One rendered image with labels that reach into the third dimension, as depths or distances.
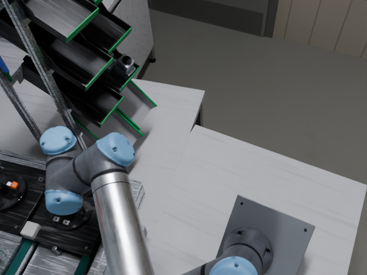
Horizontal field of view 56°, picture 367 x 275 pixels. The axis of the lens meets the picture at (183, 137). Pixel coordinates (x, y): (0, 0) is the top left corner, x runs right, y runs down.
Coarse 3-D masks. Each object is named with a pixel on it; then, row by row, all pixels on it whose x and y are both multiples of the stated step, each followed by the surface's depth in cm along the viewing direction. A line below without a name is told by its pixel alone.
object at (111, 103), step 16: (32, 64) 106; (32, 80) 105; (64, 80) 111; (96, 80) 113; (64, 96) 103; (80, 96) 110; (96, 96) 112; (112, 96) 114; (80, 112) 106; (96, 112) 110; (112, 112) 111
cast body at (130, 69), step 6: (120, 60) 115; (126, 60) 114; (132, 60) 116; (114, 66) 118; (120, 66) 116; (126, 66) 115; (132, 66) 118; (120, 72) 118; (126, 72) 117; (132, 72) 118; (126, 78) 119
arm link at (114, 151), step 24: (96, 144) 69; (120, 144) 69; (96, 168) 67; (120, 168) 68; (96, 192) 65; (120, 192) 64; (120, 216) 62; (120, 240) 60; (144, 240) 62; (120, 264) 58; (144, 264) 59
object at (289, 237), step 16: (240, 208) 106; (256, 208) 104; (272, 208) 103; (240, 224) 107; (256, 224) 105; (272, 224) 103; (288, 224) 101; (304, 224) 100; (224, 240) 109; (272, 240) 103; (288, 240) 102; (304, 240) 100; (288, 256) 102; (272, 272) 104; (288, 272) 102
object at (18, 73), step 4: (24, 16) 83; (28, 20) 83; (20, 68) 108; (16, 72) 107; (20, 72) 108; (52, 72) 96; (12, 76) 106; (16, 76) 107; (16, 80) 107; (12, 84) 106; (68, 108) 108
